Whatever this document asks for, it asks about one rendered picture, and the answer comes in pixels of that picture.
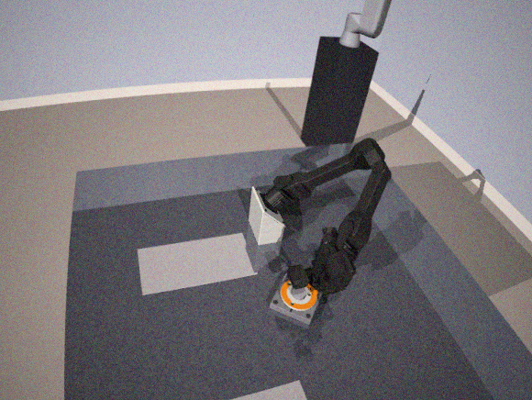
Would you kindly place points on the orange round plate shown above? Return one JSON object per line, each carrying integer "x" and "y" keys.
{"x": 299, "y": 305}

